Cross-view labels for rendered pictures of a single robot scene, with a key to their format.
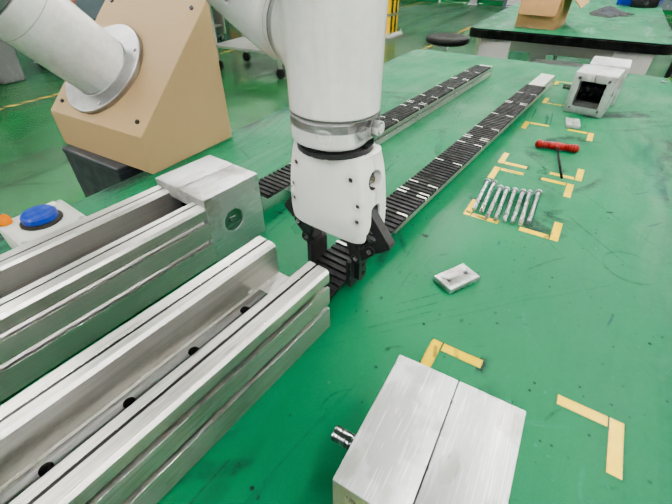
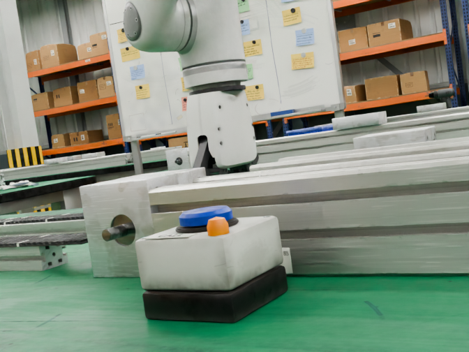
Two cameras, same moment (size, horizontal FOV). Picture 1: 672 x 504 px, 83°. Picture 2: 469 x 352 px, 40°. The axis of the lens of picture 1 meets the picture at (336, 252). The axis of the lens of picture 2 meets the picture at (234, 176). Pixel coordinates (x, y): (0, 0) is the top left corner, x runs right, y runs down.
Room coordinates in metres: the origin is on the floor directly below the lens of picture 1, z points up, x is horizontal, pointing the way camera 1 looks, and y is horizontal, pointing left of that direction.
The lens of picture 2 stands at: (0.41, 0.86, 0.91)
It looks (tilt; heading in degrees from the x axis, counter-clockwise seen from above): 4 degrees down; 266
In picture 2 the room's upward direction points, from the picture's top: 8 degrees counter-clockwise
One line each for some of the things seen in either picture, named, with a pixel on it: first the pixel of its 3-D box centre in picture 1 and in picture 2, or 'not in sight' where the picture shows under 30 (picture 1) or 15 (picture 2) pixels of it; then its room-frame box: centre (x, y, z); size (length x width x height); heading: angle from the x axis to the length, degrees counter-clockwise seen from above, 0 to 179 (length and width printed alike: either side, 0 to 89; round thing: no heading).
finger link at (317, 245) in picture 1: (309, 238); not in sight; (0.38, 0.03, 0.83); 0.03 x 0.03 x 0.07; 54
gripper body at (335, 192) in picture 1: (335, 182); (222, 124); (0.36, 0.00, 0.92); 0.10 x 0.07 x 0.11; 54
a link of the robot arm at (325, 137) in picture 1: (337, 124); (216, 77); (0.36, 0.00, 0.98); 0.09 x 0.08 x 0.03; 54
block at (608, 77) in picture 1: (587, 89); not in sight; (1.02, -0.64, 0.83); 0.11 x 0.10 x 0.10; 51
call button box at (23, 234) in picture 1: (55, 240); (218, 261); (0.40, 0.37, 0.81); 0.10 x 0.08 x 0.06; 53
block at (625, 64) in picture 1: (598, 79); not in sight; (1.11, -0.72, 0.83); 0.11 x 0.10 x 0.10; 56
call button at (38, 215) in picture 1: (40, 217); (206, 221); (0.40, 0.38, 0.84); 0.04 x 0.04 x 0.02
